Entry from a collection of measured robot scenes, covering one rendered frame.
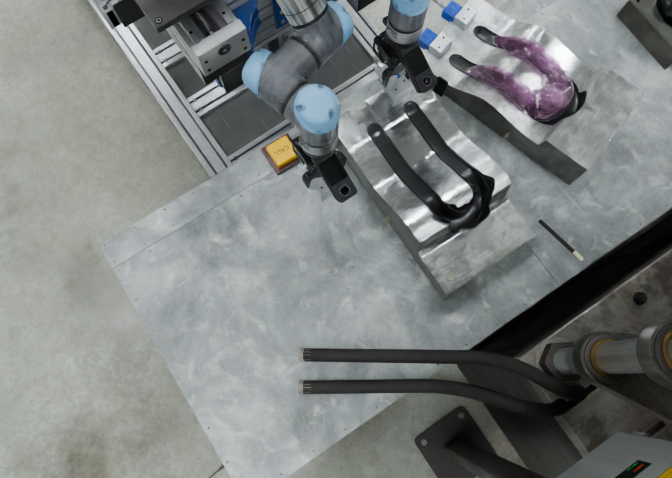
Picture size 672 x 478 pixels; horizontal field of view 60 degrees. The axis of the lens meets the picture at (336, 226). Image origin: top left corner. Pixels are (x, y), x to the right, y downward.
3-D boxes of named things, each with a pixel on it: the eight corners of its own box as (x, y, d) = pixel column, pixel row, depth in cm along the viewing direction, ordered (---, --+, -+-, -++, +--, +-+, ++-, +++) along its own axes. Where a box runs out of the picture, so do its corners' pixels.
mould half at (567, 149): (412, 71, 154) (418, 48, 143) (469, 6, 159) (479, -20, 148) (568, 185, 146) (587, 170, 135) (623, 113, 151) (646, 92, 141)
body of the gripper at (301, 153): (321, 134, 124) (321, 109, 113) (343, 165, 122) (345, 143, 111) (291, 152, 123) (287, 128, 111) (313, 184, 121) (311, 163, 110)
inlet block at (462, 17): (422, 9, 156) (425, -4, 150) (433, -4, 157) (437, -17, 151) (461, 36, 153) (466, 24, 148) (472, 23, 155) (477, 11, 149)
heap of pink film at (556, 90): (459, 77, 147) (466, 60, 139) (500, 30, 151) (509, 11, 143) (544, 137, 143) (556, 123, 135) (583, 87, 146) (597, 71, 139)
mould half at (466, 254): (328, 137, 149) (328, 113, 136) (410, 87, 153) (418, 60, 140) (442, 299, 138) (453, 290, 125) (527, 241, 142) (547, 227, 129)
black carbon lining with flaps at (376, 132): (362, 132, 142) (364, 115, 132) (415, 100, 144) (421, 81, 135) (445, 248, 134) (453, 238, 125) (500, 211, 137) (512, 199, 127)
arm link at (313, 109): (311, 69, 98) (350, 99, 96) (313, 100, 108) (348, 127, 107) (280, 101, 96) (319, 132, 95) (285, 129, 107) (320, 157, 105)
